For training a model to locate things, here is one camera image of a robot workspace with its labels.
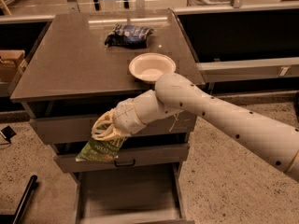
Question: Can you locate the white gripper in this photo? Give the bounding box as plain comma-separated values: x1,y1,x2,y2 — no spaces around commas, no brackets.
92,98,146,141

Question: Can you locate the black floor device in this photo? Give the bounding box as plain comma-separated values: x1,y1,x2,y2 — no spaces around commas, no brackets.
0,126,16,145

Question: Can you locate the black bar on floor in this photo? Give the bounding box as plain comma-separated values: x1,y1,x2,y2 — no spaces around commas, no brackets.
0,175,37,224

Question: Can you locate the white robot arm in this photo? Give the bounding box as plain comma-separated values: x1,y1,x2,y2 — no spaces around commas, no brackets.
92,73,299,181

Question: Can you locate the grey drawer cabinet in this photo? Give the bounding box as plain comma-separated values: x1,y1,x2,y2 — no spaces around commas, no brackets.
9,8,206,224

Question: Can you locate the middle grey drawer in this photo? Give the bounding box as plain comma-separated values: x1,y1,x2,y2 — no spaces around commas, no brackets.
54,143,190,173

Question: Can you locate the cardboard box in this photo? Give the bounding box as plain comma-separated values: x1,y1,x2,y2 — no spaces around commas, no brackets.
0,49,28,82

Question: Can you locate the top grey drawer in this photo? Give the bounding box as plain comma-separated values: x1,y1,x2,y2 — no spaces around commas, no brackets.
28,109,196,144

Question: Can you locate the grey low wall rail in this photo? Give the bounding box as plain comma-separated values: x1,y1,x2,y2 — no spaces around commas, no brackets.
197,57,299,82

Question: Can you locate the bottom grey drawer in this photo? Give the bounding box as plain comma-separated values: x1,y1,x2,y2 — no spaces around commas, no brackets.
75,163,194,224

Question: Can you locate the grey drawer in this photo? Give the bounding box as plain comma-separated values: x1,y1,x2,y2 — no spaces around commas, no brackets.
54,143,190,173
75,163,194,224
28,109,196,144

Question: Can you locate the green jalapeno chip bag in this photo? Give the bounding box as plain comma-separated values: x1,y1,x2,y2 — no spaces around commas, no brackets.
76,136,126,162

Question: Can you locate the white bowl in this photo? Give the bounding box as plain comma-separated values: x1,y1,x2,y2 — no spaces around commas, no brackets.
129,53,177,84

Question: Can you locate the blue chip bag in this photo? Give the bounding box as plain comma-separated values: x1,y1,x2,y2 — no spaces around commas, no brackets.
105,24,154,49

